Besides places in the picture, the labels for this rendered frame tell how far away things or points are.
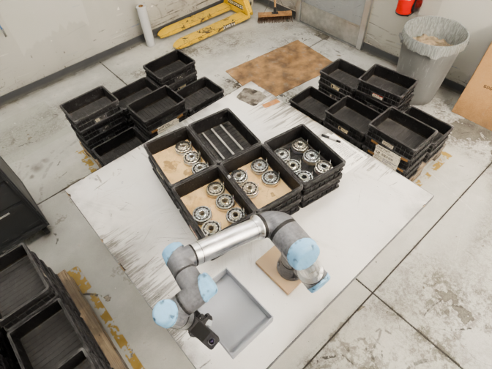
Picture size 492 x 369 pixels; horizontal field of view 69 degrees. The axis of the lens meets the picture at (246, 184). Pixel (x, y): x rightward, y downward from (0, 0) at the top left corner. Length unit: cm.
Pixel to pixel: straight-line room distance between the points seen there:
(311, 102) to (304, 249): 240
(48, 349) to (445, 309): 244
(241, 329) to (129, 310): 141
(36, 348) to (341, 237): 178
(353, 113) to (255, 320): 222
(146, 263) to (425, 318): 183
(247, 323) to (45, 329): 136
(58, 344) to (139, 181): 101
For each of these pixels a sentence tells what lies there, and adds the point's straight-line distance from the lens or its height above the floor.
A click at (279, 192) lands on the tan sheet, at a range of 200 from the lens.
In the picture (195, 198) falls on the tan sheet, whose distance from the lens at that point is 201.
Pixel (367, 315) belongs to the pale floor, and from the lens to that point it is 265.
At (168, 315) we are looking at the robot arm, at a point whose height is 142.
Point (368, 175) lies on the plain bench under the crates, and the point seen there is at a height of 70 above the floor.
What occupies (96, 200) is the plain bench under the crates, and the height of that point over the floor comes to 70.
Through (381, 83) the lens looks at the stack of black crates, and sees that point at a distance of 343.
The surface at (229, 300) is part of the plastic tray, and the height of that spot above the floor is 105.
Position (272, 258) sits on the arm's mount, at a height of 73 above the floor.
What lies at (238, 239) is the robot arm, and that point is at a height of 136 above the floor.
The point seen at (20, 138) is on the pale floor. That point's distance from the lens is 430.
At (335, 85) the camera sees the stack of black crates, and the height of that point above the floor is 42.
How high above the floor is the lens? 242
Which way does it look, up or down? 51 degrees down
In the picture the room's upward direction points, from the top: 4 degrees counter-clockwise
